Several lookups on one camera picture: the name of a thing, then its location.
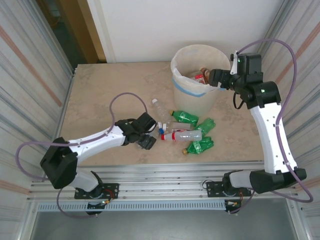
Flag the aluminium rail frame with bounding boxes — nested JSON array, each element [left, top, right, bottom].
[[29, 161, 300, 201]]

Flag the crushed green soda bottle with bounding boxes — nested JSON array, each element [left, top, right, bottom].
[[181, 135, 215, 155], [168, 109, 200, 125], [195, 117, 216, 137]]

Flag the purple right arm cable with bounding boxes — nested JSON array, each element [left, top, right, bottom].
[[228, 38, 315, 215]]

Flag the blue tape band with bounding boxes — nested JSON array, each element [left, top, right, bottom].
[[172, 77, 226, 97]]

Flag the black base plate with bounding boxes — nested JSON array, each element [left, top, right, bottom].
[[74, 182, 120, 201], [206, 180, 252, 199]]

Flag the left base power wiring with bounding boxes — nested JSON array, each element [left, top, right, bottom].
[[101, 188, 119, 205]]

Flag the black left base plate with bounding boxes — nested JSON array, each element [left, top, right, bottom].
[[74, 182, 120, 201]]

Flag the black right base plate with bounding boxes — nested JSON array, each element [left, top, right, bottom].
[[206, 180, 252, 199]]

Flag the beige plastic bin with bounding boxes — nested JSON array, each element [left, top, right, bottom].
[[172, 74, 222, 118]]

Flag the translucent bin liner bag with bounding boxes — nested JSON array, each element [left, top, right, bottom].
[[169, 43, 231, 97]]

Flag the wooden door frame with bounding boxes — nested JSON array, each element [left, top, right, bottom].
[[58, 0, 107, 64]]

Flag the clear white-cap bottle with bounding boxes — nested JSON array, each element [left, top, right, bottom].
[[151, 98, 172, 124]]

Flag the base power wiring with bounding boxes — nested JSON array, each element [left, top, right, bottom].
[[224, 189, 247, 208], [101, 188, 119, 205]]

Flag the right base power wiring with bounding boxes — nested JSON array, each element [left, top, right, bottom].
[[224, 189, 247, 208]]

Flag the grey slotted cable tray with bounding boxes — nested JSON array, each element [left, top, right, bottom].
[[37, 200, 227, 212]]

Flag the clear red-cap bottle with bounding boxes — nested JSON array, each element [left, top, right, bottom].
[[160, 129, 203, 143]]

